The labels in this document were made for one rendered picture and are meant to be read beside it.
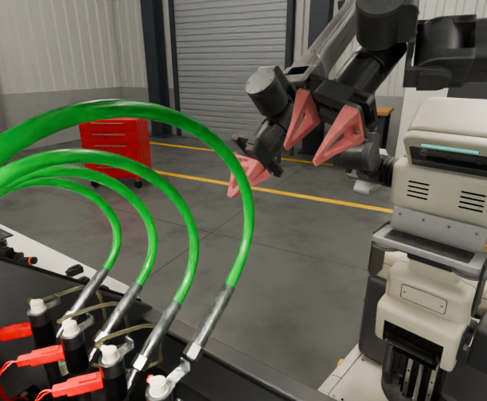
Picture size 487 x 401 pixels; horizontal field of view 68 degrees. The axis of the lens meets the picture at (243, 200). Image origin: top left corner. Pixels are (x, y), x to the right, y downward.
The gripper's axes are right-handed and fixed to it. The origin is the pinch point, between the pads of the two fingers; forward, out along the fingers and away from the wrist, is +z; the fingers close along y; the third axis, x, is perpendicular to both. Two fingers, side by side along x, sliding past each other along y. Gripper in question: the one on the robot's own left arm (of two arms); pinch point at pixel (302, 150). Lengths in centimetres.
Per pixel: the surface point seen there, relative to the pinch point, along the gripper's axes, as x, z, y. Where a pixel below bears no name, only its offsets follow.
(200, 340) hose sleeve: -0.4, 26.5, 5.2
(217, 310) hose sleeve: 0.5, 22.9, 4.1
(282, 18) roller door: 370, -329, -418
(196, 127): -16.3, 8.7, -1.0
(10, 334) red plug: -3.7, 44.3, -16.8
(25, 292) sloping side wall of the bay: -1.1, 41.4, -23.3
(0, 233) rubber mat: 26, 57, -82
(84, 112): -26.4, 14.2, 0.5
